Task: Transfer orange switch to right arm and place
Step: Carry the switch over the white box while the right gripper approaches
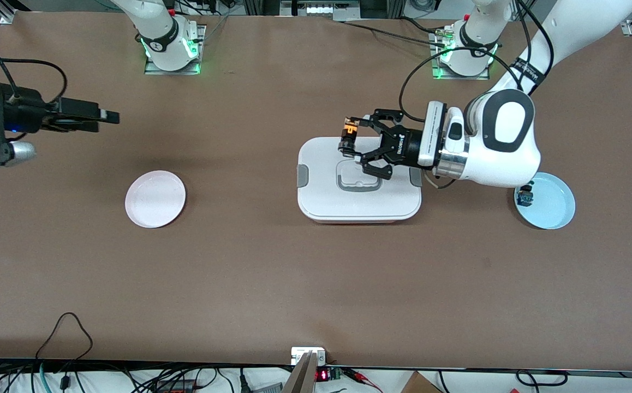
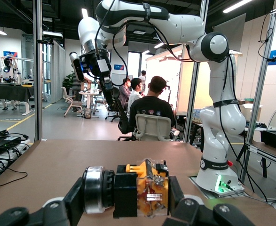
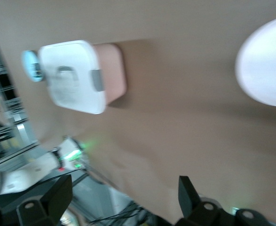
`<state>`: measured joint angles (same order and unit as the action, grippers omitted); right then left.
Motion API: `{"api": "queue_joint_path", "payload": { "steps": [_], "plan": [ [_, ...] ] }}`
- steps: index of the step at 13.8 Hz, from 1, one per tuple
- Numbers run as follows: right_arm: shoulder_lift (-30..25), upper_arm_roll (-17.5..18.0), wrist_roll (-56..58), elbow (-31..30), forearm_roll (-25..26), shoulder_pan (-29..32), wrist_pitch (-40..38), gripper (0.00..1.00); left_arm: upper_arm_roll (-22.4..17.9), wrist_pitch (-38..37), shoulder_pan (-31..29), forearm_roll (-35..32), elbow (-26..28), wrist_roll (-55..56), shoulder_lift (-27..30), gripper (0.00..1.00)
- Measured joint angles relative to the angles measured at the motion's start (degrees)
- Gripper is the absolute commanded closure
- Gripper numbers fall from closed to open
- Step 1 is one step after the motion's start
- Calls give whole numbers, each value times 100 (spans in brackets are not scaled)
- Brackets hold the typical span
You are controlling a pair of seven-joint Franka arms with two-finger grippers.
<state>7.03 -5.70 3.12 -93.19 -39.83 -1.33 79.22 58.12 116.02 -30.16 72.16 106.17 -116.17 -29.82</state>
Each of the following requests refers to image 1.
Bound orange push-button switch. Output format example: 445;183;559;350
339;123;361;160

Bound white lunch box grey clips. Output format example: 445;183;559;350
297;136;422;224

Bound pale pink round plate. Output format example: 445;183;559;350
125;170;187;229

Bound background equipment rack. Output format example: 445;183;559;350
242;0;404;21

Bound light blue round plate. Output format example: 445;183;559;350
514;172;576;230

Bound small white box device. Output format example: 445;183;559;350
291;347;326;365

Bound red test leads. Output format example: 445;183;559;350
343;368;383;392

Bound brown cardboard box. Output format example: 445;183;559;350
401;371;443;393

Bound grey upright bar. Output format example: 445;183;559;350
282;351;318;393

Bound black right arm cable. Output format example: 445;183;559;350
0;14;69;105

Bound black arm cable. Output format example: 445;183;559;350
0;14;69;105
400;0;556;123

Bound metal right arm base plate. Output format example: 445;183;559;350
144;25;206;75

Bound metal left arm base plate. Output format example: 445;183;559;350
431;30;490;81

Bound black cable across table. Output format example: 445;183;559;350
335;16;448;47

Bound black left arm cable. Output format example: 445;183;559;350
400;0;556;123

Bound black looped cable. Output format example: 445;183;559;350
35;312;94;377

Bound thin black coiled cable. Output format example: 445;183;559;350
515;370;569;387

